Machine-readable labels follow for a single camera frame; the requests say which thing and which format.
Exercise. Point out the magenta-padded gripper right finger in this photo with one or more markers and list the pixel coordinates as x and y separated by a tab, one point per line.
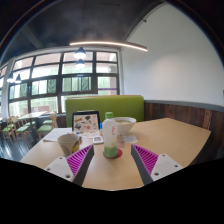
163	166

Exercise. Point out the white bowl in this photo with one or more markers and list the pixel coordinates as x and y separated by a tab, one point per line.
126	126

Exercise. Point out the small white device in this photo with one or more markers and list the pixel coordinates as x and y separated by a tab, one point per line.
98	139

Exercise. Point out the curved linear ceiling light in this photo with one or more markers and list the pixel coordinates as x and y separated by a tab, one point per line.
110	44

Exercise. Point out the group of pendant lamps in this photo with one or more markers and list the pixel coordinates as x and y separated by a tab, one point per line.
80	53

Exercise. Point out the green booth bench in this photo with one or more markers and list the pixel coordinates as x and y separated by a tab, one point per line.
110	105

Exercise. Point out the green-capped clear drink bottle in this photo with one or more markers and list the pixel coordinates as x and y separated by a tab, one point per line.
109	136

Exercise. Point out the sticker-covered black tablet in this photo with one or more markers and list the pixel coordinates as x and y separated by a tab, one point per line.
86	121

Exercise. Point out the white paper sheet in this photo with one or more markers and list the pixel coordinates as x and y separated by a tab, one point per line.
56	134

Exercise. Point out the flat round red coaster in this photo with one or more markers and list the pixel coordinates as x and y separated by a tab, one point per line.
119	154

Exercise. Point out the white patterned paper cup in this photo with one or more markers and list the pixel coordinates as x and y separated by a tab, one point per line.
68	145

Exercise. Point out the group of green-seated wooden chairs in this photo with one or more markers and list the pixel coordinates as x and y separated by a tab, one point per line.
43	127

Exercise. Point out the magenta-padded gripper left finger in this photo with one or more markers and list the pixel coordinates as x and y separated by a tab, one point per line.
60	166

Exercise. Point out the small blue-capped bottle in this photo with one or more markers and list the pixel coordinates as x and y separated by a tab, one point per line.
101	126

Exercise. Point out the wooden dining table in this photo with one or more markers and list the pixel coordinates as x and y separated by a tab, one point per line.
31	115

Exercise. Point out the white napkin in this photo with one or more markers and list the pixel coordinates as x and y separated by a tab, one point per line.
130	139

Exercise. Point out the colourful sticker sheet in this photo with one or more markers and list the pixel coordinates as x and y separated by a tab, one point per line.
90	134

